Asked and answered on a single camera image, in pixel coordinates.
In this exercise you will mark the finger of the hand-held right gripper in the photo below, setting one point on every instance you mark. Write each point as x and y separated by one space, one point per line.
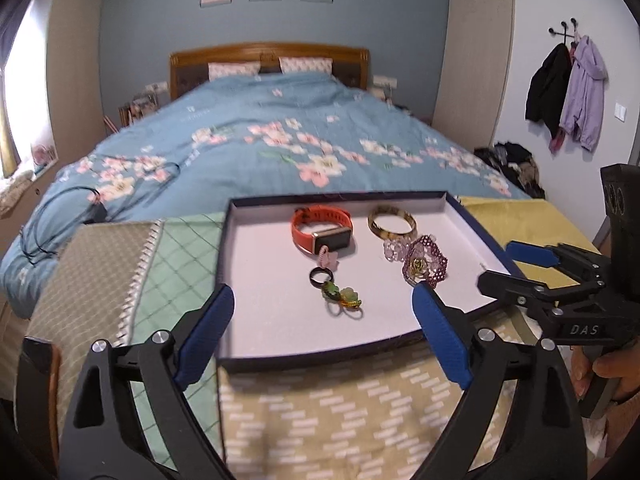
530 254
505 285

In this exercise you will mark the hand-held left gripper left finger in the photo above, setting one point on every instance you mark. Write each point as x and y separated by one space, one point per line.
205 335

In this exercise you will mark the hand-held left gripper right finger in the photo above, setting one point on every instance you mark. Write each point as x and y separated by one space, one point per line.
442 335

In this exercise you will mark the navy jewelry tray white inside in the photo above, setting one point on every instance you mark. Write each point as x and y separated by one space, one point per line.
270 310

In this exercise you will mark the small pink hair clip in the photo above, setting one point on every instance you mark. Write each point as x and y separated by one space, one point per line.
328 258

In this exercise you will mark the person's right hand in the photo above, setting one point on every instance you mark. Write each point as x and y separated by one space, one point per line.
615 365

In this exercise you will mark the yellow quilted cloth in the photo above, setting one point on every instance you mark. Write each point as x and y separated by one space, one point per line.
525 220

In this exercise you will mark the green checked cloth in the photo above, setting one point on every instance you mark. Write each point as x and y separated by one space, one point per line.
185 250

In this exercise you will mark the pile of dark clothes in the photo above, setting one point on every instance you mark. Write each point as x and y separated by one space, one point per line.
515 165

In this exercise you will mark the tortoiseshell bangle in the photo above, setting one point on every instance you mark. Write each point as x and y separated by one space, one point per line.
392 233

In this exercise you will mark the beige woven fringed cloth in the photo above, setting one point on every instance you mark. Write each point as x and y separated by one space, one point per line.
85 285

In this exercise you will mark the olive cloth with white dashes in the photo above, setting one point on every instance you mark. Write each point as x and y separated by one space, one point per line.
325 420

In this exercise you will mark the orange smartwatch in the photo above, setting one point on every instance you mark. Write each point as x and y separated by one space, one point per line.
330 240

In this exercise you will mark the black power adapter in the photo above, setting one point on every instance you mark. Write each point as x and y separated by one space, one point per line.
96 212

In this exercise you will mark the black coat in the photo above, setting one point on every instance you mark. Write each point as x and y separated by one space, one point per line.
547 90

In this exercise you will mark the lilac jacket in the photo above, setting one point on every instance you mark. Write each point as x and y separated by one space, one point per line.
585 90

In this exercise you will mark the blue floral blanket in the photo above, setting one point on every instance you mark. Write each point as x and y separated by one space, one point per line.
250 120

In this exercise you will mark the group of bedside cosmetics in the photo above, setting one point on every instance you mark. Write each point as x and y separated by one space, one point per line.
137 110

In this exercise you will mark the fluffy beige window cushion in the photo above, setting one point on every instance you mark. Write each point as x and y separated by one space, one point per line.
15 195

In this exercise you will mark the small pink ornament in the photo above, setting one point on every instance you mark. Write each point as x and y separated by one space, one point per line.
43 155

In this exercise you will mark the white dotted pillow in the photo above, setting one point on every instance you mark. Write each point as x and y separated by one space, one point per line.
232 70
306 65

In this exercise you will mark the grey and yellow curtain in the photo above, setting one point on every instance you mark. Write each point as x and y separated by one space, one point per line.
7 150

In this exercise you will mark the wooden headboard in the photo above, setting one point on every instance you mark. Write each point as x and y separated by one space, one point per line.
270 50

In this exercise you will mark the white light switch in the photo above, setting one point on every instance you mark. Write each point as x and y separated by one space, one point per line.
620 111

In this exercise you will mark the black wall coat rack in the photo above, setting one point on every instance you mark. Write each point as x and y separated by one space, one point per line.
565 32

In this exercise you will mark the white wall socket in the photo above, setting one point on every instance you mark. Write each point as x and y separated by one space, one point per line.
156 86
385 81

